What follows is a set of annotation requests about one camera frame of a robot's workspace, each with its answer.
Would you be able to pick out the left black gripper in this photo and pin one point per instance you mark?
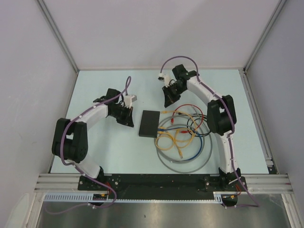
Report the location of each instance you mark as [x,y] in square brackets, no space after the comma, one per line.
[128,119]

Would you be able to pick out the right aluminium corner post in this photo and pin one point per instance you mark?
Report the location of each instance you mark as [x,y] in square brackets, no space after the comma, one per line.
[271,22]

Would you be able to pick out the black network switch box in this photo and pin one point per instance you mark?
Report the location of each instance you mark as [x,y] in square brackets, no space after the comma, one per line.
[149,124]

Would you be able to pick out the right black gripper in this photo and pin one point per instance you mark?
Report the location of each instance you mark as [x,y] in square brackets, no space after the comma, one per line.
[169,99]

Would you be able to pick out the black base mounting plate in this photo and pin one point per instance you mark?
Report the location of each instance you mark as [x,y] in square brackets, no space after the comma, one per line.
[163,185]

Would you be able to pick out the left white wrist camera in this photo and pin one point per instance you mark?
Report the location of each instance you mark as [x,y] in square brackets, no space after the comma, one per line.
[129,100]

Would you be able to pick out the left aluminium corner post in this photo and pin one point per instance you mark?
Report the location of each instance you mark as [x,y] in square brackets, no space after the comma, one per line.
[57,34]

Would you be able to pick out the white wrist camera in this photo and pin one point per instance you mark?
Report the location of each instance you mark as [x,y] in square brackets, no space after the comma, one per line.
[165,78]
[129,100]

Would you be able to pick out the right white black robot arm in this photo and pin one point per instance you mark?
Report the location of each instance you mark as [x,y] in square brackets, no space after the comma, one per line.
[221,116]

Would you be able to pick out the grey slotted cable duct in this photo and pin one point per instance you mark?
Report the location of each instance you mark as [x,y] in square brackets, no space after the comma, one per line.
[210,197]

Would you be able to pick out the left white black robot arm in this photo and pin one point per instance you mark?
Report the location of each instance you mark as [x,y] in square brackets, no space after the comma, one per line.
[70,142]

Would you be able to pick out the aluminium corner post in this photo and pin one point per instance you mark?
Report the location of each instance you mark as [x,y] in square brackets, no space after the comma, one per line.
[271,22]
[57,34]

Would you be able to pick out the right aluminium side rail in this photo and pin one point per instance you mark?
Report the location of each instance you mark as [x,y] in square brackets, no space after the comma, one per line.
[271,165]

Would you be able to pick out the aluminium front frame rail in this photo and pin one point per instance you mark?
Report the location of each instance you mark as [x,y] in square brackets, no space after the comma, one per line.
[254,183]

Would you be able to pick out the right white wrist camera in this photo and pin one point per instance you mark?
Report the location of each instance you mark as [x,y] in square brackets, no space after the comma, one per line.
[165,78]

